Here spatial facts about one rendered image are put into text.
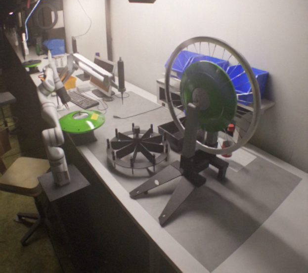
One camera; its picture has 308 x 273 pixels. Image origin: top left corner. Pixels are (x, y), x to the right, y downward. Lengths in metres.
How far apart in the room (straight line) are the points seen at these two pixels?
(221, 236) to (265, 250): 0.18
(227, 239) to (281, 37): 1.05
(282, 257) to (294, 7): 1.16
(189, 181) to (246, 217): 0.30
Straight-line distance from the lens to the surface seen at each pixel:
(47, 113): 1.33
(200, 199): 1.16
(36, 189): 1.82
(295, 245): 1.10
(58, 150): 1.29
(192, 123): 1.01
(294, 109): 1.45
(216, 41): 0.95
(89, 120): 1.47
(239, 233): 1.06
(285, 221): 1.17
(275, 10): 1.44
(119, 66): 1.39
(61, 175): 1.33
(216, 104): 0.97
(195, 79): 1.02
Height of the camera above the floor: 1.73
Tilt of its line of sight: 24 degrees down
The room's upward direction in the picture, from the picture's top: 1 degrees counter-clockwise
